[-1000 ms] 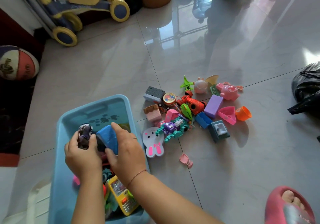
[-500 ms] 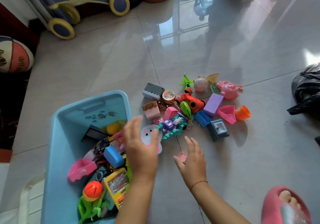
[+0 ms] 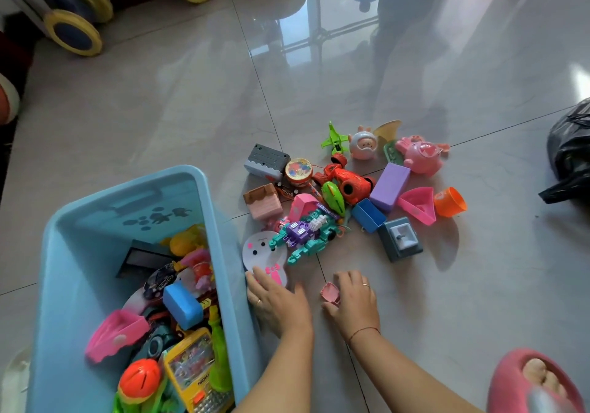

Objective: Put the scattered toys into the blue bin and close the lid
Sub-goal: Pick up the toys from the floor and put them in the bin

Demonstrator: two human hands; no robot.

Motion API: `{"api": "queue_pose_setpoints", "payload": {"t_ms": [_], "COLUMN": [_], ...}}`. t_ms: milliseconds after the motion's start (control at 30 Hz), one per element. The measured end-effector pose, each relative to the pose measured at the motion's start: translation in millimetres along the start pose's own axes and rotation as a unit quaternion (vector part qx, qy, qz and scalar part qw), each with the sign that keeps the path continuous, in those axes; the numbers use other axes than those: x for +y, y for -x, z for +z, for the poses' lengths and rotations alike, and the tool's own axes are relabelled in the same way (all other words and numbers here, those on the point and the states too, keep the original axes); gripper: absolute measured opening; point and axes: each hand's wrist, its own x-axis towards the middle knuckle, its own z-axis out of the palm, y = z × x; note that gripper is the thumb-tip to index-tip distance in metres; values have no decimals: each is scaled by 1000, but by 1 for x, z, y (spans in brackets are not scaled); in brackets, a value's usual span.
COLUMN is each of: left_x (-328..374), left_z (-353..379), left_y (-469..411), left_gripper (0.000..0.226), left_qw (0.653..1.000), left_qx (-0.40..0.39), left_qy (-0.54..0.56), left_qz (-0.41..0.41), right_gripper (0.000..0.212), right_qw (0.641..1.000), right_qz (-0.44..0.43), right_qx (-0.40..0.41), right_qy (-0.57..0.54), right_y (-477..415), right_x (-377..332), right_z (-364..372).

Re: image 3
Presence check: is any thin wrist bracelet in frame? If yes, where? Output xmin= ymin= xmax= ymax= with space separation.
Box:
xmin=346 ymin=326 xmax=382 ymax=347

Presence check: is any lime green toy scoop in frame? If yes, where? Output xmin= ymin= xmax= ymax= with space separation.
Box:
xmin=207 ymin=306 xmax=234 ymax=394

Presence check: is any yellow duck toy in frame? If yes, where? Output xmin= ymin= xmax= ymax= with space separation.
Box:
xmin=161 ymin=224 xmax=208 ymax=257

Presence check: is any round pink pig toy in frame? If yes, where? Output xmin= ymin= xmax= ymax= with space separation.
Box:
xmin=348 ymin=125 xmax=379 ymax=161

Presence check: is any purple foam block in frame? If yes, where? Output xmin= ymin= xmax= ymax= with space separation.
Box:
xmin=369 ymin=162 xmax=412 ymax=214

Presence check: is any pink toy wedge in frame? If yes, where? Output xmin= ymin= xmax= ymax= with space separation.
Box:
xmin=84 ymin=309 xmax=151 ymax=365
xmin=397 ymin=186 xmax=437 ymax=227

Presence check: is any person's right hand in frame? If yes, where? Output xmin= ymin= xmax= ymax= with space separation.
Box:
xmin=321 ymin=269 xmax=381 ymax=347

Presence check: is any pink pig toy pot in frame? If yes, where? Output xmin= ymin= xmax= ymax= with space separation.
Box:
xmin=395 ymin=135 xmax=450 ymax=178

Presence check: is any yellow blue ride-on bike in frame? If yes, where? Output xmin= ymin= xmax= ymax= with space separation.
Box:
xmin=0 ymin=0 xmax=216 ymax=57

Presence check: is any pink house-shaped toy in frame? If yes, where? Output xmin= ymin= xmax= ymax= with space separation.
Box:
xmin=289 ymin=194 xmax=321 ymax=222

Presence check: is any grey toothed toy block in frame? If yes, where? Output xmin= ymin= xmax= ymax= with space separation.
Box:
xmin=243 ymin=143 xmax=291 ymax=183

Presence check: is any white plastic lid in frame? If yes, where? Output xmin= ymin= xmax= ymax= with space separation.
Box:
xmin=0 ymin=348 xmax=33 ymax=413

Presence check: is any black toy vehicle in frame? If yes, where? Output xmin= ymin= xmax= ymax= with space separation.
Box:
xmin=143 ymin=262 xmax=178 ymax=301

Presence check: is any person's right forearm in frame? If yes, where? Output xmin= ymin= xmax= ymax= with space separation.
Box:
xmin=348 ymin=329 xmax=485 ymax=413

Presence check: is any blue-grey toy appliance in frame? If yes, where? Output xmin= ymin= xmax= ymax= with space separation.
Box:
xmin=377 ymin=216 xmax=424 ymax=264

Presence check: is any red toy camera robot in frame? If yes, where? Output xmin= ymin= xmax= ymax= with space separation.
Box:
xmin=312 ymin=152 xmax=377 ymax=206

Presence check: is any black plastic bag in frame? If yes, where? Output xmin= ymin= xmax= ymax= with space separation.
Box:
xmin=538 ymin=98 xmax=590 ymax=205

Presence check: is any person's left hand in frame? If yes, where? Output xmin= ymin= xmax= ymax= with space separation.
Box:
xmin=245 ymin=267 xmax=314 ymax=340

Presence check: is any yellow toy phone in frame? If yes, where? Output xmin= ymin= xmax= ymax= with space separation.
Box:
xmin=161 ymin=327 xmax=236 ymax=413

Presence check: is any blue plastic storage bin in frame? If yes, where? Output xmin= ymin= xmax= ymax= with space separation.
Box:
xmin=25 ymin=164 xmax=264 ymax=413

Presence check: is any grey toy refrigerator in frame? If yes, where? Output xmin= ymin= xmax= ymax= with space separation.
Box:
xmin=115 ymin=240 xmax=174 ymax=280

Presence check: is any small pink toy piece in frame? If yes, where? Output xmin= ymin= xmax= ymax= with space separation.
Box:
xmin=320 ymin=281 xmax=342 ymax=306

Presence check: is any teal toy truck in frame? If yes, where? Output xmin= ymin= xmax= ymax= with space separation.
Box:
xmin=133 ymin=324 xmax=176 ymax=363

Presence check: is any pink right slipper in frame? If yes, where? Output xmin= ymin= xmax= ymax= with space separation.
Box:
xmin=487 ymin=348 xmax=586 ymax=413

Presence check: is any small pink yellow toy figure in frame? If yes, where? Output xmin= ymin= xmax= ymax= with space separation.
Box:
xmin=177 ymin=249 xmax=214 ymax=291

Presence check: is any person's left forearm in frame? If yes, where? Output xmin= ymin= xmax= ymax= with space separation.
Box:
xmin=235 ymin=323 xmax=315 ymax=413

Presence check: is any white bunny toy board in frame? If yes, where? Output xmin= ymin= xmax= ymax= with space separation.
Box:
xmin=242 ymin=230 xmax=289 ymax=289

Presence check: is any green ring lizard toy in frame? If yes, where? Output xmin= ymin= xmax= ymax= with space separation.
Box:
xmin=112 ymin=391 xmax=135 ymax=413

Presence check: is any blue toy block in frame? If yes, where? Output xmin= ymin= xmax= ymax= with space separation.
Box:
xmin=162 ymin=281 xmax=205 ymax=331

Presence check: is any round colourful toy drum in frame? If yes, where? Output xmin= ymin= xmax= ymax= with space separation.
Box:
xmin=284 ymin=157 xmax=314 ymax=187

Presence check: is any teal purple toy robot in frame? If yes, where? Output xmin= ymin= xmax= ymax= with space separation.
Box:
xmin=269 ymin=207 xmax=344 ymax=266

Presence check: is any small green toy piece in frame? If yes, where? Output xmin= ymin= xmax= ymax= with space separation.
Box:
xmin=383 ymin=140 xmax=406 ymax=166

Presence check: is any striped basketball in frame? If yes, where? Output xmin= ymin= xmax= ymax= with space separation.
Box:
xmin=0 ymin=74 xmax=22 ymax=125

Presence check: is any small red black toy car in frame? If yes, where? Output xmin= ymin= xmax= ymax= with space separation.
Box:
xmin=275 ymin=179 xmax=301 ymax=199

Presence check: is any green oval toy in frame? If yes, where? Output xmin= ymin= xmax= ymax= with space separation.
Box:
xmin=321 ymin=181 xmax=347 ymax=218

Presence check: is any green toy airplane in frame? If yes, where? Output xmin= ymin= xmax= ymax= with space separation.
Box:
xmin=320 ymin=121 xmax=350 ymax=155

